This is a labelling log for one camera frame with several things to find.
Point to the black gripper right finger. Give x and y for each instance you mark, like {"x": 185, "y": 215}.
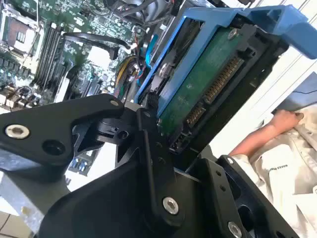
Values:
{"x": 215, "y": 188}

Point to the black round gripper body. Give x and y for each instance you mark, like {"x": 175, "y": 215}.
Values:
{"x": 111, "y": 210}

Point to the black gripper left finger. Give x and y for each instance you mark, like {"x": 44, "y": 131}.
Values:
{"x": 49, "y": 124}

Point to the hard disk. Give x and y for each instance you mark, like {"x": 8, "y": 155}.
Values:
{"x": 198, "y": 81}

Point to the person's bare hand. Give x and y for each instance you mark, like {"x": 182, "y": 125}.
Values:
{"x": 287, "y": 120}

